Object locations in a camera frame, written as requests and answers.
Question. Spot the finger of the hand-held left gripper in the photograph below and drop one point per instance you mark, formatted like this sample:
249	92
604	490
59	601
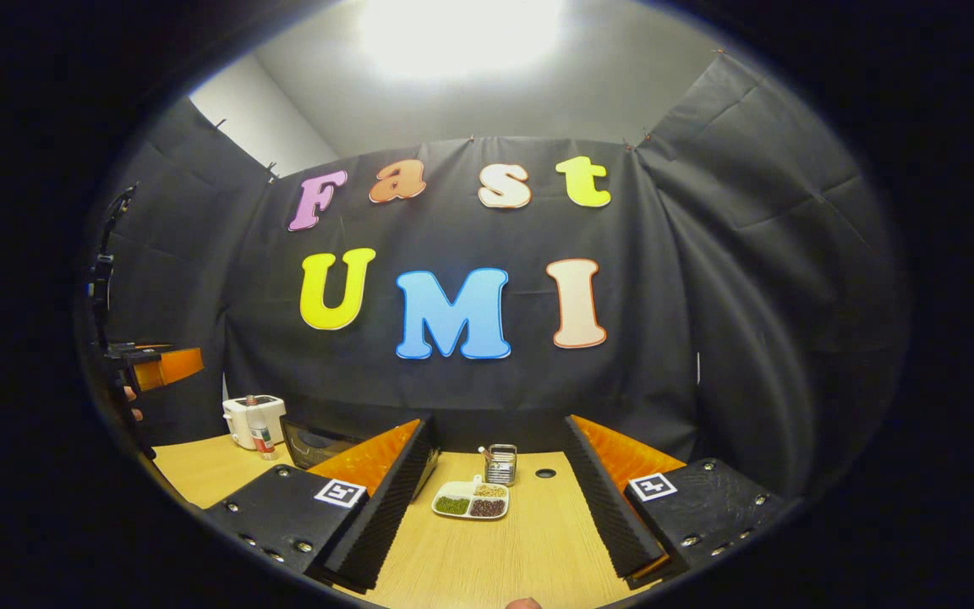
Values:
170	368

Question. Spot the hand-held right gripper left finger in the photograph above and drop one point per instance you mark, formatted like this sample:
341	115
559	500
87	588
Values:
377	507

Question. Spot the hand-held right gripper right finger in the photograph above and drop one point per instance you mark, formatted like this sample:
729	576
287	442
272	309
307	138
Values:
601	507

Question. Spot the black electric oven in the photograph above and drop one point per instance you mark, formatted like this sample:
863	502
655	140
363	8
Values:
309	441

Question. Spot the green mung beans pile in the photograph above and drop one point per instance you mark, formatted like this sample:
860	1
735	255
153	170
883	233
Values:
452	506

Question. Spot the white divided plate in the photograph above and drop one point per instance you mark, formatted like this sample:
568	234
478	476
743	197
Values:
453	490

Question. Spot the white toaster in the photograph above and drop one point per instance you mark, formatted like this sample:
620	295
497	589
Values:
235	423

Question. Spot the dark red beans pile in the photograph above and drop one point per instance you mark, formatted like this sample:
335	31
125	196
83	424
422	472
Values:
487	507

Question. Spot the yellow soybeans pile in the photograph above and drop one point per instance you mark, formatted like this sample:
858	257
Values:
490	490

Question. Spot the clear plastic bottle red label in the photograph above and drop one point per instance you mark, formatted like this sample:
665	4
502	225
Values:
260	436

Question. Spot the black backdrop cloth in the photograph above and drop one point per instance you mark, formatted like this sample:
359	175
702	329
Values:
707	296

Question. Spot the large ceiling light panel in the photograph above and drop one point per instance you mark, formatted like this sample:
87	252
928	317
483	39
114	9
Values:
462	34

